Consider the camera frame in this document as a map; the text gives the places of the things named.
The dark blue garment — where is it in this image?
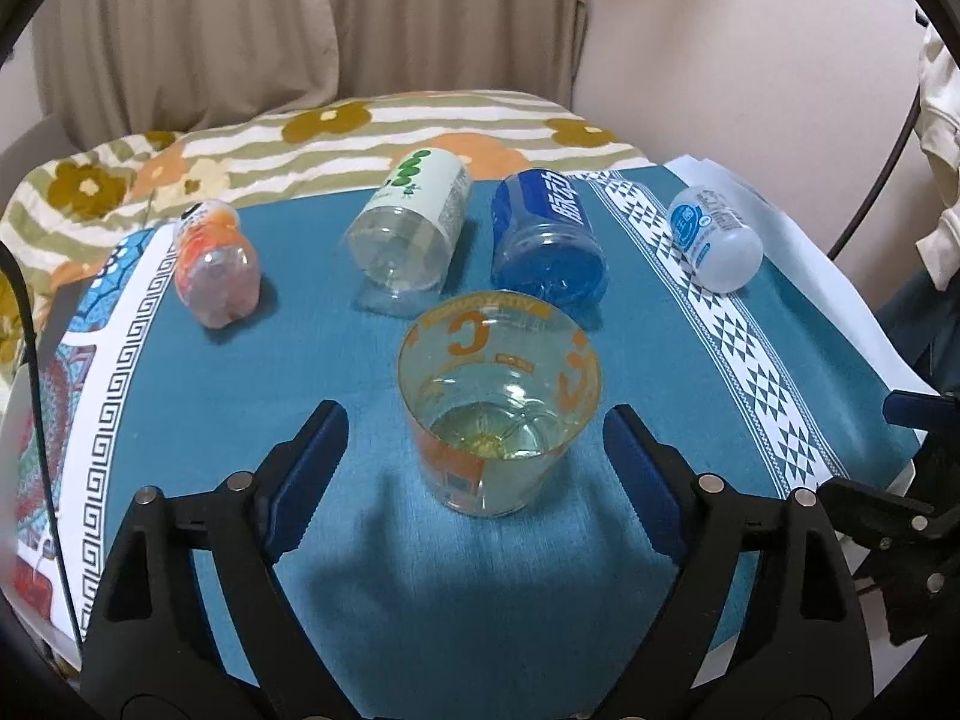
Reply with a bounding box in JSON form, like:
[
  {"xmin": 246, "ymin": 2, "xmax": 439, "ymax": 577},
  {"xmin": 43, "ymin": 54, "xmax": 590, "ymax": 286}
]
[{"xmin": 874, "ymin": 268, "xmax": 960, "ymax": 392}]

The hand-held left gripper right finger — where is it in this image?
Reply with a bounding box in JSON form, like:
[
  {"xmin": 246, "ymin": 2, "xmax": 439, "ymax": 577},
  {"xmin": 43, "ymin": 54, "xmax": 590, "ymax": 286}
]
[{"xmin": 602, "ymin": 403, "xmax": 877, "ymax": 720}]

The white garment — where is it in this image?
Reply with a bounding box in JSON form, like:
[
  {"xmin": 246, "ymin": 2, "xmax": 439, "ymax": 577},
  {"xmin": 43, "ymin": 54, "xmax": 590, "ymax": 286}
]
[{"xmin": 913, "ymin": 21, "xmax": 960, "ymax": 293}]

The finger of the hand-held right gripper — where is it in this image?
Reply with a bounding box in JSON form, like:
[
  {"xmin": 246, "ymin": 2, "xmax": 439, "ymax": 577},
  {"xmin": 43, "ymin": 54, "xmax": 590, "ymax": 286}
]
[
  {"xmin": 816, "ymin": 476, "xmax": 960, "ymax": 647},
  {"xmin": 881, "ymin": 388, "xmax": 960, "ymax": 500}
]

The black metal rack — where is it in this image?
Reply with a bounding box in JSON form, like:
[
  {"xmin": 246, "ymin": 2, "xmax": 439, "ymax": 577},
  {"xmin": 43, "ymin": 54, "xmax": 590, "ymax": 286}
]
[{"xmin": 825, "ymin": 4, "xmax": 935, "ymax": 260}]

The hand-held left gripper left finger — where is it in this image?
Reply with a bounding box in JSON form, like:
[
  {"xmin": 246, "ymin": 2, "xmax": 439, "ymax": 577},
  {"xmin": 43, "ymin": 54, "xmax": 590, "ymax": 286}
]
[{"xmin": 79, "ymin": 399, "xmax": 353, "ymax": 720}]

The teal patterned cloth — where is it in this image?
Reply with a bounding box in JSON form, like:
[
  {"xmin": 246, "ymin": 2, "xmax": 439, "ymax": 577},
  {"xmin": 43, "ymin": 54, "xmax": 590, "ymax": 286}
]
[{"xmin": 15, "ymin": 165, "xmax": 942, "ymax": 720}]

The blue plastic cup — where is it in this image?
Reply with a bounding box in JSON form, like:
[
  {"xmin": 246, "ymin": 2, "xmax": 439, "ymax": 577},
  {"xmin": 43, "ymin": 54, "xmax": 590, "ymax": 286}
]
[{"xmin": 491, "ymin": 169, "xmax": 608, "ymax": 313}]

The small white blue label cup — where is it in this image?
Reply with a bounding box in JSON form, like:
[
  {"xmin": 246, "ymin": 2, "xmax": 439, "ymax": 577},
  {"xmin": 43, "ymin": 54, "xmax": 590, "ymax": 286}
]
[{"xmin": 667, "ymin": 184, "xmax": 764, "ymax": 295}]

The clear cup with orange print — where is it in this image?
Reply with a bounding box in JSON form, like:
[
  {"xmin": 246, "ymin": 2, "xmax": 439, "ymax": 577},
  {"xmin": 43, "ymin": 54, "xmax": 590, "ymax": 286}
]
[{"xmin": 396, "ymin": 289, "xmax": 605, "ymax": 518}]

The white green label plastic cup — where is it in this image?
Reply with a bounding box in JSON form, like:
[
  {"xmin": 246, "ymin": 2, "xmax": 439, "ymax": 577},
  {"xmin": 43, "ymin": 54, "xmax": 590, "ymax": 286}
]
[{"xmin": 343, "ymin": 148, "xmax": 473, "ymax": 314}]

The orange label plastic cup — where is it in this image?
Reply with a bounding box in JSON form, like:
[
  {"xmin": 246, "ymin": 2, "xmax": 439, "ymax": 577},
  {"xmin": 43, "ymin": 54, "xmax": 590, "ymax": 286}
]
[{"xmin": 172, "ymin": 199, "xmax": 262, "ymax": 329}]

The beige curtain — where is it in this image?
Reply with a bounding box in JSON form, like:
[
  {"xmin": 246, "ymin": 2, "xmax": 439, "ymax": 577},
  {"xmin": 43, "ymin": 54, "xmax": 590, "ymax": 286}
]
[{"xmin": 30, "ymin": 0, "xmax": 587, "ymax": 152}]

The black cable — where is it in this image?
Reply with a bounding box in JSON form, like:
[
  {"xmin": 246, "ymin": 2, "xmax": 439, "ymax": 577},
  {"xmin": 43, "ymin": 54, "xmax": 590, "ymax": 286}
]
[{"xmin": 0, "ymin": 240, "xmax": 87, "ymax": 653}]

